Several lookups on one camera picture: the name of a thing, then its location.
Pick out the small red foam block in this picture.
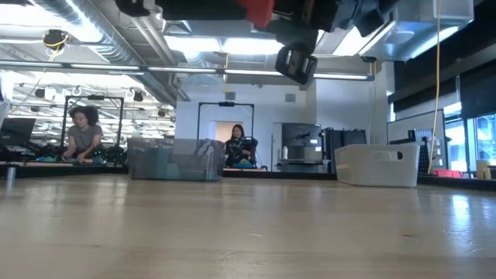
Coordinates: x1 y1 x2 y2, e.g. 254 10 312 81
237 0 277 30

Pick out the black computer monitor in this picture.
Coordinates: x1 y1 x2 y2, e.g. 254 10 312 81
0 117 36 147

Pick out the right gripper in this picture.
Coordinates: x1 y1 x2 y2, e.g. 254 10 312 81
270 0 352 40

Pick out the red storage bin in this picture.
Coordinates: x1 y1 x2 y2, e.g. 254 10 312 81
432 168 464 179

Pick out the person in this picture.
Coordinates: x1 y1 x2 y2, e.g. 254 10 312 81
62 105 105 164
224 123 259 169

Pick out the dark grey cabinet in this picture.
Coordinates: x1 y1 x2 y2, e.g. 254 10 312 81
280 122 323 174

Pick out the black gantry frame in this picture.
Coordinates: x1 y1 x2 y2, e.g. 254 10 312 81
60 95 126 150
196 101 256 152

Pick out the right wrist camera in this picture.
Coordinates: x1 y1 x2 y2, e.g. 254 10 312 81
274 41 319 86

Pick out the white plastic bin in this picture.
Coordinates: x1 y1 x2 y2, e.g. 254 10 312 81
334 143 422 188

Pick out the grey partition panel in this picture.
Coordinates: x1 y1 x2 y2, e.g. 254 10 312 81
386 109 447 174

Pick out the black equipment case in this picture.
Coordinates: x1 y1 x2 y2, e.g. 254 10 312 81
322 127 367 174

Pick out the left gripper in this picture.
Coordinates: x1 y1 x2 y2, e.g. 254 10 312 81
115 0 249 21

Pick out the grey translucent plastic bin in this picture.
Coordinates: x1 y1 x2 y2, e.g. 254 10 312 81
126 138 226 182

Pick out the yellow container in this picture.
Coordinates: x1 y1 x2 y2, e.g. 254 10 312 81
476 159 493 181

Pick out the black ceiling cable reel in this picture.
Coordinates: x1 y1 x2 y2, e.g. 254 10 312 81
42 29 70 51

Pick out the silver metal post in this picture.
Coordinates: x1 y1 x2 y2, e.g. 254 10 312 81
4 164 18 188

